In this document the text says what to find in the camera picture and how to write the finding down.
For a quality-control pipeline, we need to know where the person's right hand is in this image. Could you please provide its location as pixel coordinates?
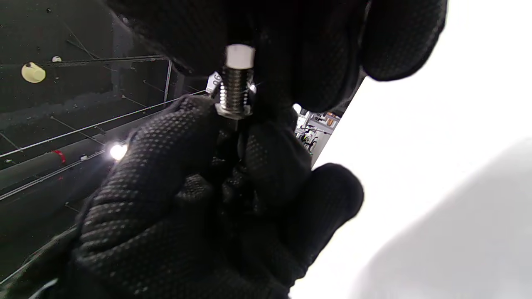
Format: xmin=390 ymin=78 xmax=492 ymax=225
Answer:
xmin=104 ymin=0 xmax=448 ymax=113

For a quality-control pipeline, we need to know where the person's left hand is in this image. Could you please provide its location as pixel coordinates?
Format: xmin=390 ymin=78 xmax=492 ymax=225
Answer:
xmin=0 ymin=95 xmax=365 ymax=299

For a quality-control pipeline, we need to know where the silver hex nut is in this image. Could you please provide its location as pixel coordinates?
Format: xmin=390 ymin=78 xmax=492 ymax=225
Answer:
xmin=226 ymin=44 xmax=256 ymax=69

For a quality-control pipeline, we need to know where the silver threaded screw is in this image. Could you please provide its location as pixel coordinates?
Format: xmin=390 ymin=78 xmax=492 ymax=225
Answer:
xmin=215 ymin=44 xmax=256 ymax=122

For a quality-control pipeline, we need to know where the small bright ceiling spotlight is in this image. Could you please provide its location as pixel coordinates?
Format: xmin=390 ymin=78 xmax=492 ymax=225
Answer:
xmin=109 ymin=142 xmax=128 ymax=162

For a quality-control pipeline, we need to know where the white sign plate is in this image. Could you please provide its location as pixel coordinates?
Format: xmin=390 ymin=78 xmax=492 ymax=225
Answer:
xmin=206 ymin=71 xmax=223 ymax=94

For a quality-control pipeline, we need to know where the dark ceiling pipe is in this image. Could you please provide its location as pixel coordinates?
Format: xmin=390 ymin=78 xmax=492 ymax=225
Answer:
xmin=0 ymin=125 xmax=140 ymax=196

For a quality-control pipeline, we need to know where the yellow round ceiling fixture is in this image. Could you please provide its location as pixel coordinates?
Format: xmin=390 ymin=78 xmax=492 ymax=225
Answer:
xmin=21 ymin=62 xmax=47 ymax=83

